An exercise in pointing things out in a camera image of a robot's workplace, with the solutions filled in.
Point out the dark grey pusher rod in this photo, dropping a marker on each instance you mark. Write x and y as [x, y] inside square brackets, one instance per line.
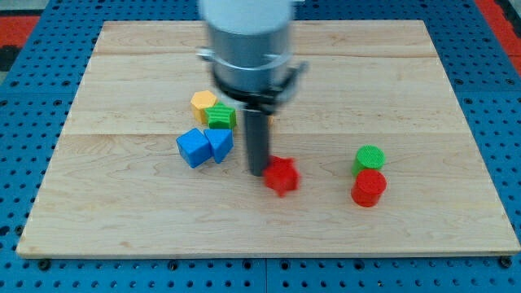
[256, 129]

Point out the red star block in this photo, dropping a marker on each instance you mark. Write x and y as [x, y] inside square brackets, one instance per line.
[281, 175]

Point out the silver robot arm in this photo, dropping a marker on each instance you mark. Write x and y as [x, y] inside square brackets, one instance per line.
[249, 52]

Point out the green star block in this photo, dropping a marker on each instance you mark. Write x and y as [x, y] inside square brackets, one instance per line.
[221, 116]

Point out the blue triangle block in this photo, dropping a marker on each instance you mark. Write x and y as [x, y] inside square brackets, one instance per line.
[221, 143]

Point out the yellow hexagon block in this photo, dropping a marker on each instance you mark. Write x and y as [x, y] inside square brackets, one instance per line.
[199, 102]

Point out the blue cube block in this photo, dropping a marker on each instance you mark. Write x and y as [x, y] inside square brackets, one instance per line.
[194, 147]

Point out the light wooden board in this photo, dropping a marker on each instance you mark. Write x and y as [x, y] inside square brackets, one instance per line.
[117, 187]

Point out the green cylinder block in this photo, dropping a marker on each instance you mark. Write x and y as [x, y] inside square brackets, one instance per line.
[368, 157]

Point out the red cylinder block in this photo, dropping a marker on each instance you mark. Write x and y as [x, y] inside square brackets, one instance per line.
[368, 187]

